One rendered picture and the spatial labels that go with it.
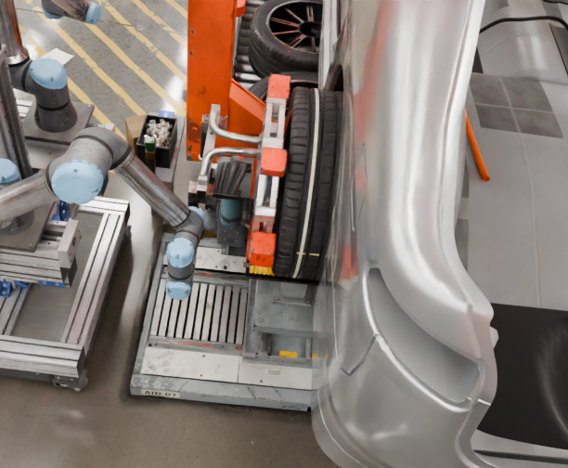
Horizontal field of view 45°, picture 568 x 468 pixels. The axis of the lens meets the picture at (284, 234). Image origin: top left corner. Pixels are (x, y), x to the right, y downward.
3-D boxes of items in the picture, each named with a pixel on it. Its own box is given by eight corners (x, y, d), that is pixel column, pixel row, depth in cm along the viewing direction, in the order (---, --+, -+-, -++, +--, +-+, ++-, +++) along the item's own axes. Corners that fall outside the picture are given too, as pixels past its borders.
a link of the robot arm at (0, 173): (31, 187, 216) (23, 155, 206) (13, 218, 207) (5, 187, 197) (-7, 179, 216) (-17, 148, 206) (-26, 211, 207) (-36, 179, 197)
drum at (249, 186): (273, 209, 240) (277, 180, 230) (213, 201, 239) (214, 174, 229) (275, 180, 250) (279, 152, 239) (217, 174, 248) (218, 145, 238)
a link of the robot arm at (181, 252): (173, 225, 201) (174, 249, 209) (163, 254, 193) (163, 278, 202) (200, 230, 201) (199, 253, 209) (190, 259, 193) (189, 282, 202)
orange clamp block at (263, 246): (274, 246, 225) (272, 268, 219) (250, 244, 224) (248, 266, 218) (276, 233, 220) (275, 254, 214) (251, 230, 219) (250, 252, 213)
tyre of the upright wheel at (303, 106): (327, 298, 263) (360, 256, 200) (265, 292, 262) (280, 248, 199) (339, 140, 282) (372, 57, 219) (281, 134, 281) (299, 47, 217)
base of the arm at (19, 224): (-23, 232, 214) (-30, 211, 207) (-6, 198, 224) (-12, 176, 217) (26, 239, 215) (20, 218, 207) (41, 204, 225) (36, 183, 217)
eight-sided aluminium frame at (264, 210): (264, 289, 243) (280, 181, 201) (245, 287, 242) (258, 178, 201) (272, 180, 278) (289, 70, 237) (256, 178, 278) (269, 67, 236)
